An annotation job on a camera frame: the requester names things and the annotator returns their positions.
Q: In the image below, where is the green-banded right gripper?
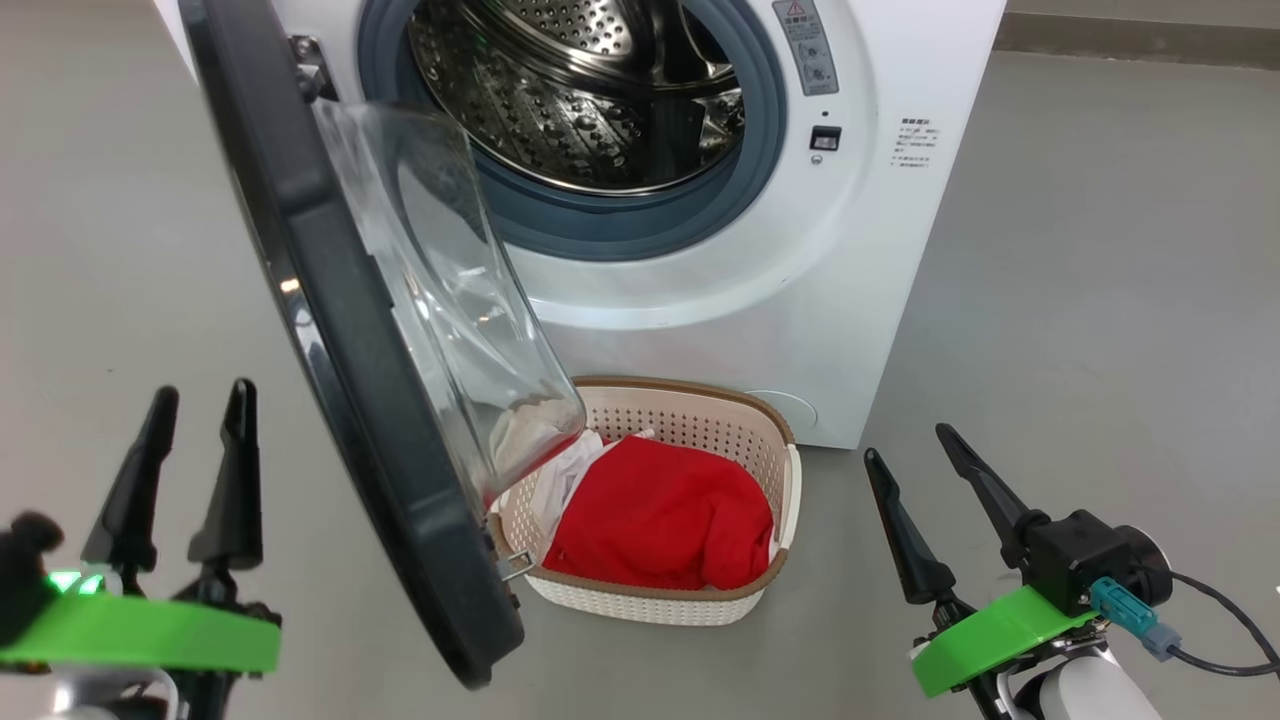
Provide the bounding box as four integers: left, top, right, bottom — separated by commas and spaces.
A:
864, 423, 1101, 720

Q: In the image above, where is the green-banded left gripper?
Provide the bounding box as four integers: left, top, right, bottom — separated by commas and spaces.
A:
0, 378, 283, 720

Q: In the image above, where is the black-rimmed glass washer door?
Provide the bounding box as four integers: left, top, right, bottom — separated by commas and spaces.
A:
178, 0, 589, 691

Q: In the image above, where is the white garment with red trim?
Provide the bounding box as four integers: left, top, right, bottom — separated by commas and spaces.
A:
490, 400, 656, 531

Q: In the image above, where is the white front-load washing machine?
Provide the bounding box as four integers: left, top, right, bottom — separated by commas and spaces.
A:
150, 0, 1009, 451

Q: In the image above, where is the cream perforated laundry basket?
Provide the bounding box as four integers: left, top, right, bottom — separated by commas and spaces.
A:
488, 376, 803, 627

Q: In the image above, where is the grey rubber door gasket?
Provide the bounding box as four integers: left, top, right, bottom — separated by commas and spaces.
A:
357, 0, 791, 263

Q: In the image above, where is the round white filter cover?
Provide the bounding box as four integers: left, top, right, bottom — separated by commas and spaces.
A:
745, 390, 818, 448

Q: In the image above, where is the grey warning sticker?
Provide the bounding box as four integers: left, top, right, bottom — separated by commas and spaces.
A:
772, 0, 841, 98

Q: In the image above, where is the steel washer drum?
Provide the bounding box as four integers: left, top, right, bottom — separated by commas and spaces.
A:
408, 0, 746, 196

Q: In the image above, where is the teal-plug right camera cable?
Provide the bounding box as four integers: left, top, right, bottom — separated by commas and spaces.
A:
1090, 570, 1280, 679

